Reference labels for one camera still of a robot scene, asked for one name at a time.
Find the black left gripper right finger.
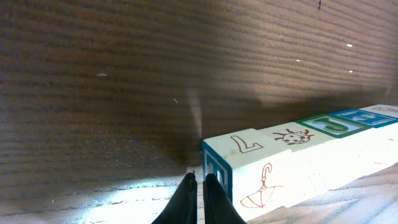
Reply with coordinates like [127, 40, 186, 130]
[203, 174, 246, 224]

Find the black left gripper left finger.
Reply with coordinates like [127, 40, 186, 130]
[152, 172, 198, 224]

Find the wooden block red side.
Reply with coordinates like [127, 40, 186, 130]
[329, 108, 398, 175]

